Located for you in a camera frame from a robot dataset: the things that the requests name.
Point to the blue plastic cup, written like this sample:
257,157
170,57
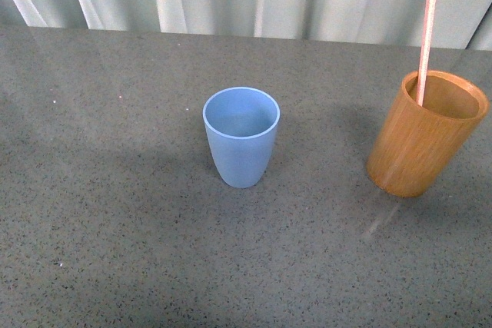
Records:
241,125

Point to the pink wooden chopstick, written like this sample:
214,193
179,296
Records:
428,25

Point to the wooden bamboo chopstick holder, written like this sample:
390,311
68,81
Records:
417,141

